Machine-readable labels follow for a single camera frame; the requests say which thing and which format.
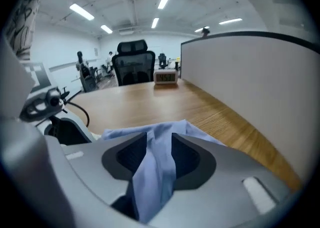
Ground small white digital clock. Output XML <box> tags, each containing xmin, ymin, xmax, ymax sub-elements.
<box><xmin>153</xmin><ymin>68</ymin><xmax>180</xmax><ymax>85</ymax></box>

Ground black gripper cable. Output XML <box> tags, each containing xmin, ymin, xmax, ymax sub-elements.
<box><xmin>63</xmin><ymin>100</ymin><xmax>90</xmax><ymax>127</ymax></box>

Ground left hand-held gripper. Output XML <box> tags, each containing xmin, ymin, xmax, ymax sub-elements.
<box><xmin>18</xmin><ymin>62</ymin><xmax>93</xmax><ymax>145</ymax></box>

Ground grey office chair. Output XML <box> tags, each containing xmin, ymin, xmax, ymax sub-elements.
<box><xmin>75</xmin><ymin>51</ymin><xmax>99</xmax><ymax>93</ymax></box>

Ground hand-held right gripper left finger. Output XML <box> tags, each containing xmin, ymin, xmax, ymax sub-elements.
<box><xmin>62</xmin><ymin>131</ymin><xmax>148</xmax><ymax>207</ymax></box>

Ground black mesh office chair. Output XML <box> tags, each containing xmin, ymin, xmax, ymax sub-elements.
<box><xmin>111</xmin><ymin>39</ymin><xmax>156</xmax><ymax>87</ymax></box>

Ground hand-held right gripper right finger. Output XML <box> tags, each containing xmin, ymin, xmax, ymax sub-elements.
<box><xmin>149</xmin><ymin>133</ymin><xmax>292</xmax><ymax>225</ymax></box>

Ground white shirt with lavender sleeves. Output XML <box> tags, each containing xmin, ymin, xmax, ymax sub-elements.
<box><xmin>101</xmin><ymin>119</ymin><xmax>226</xmax><ymax>224</ymax></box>

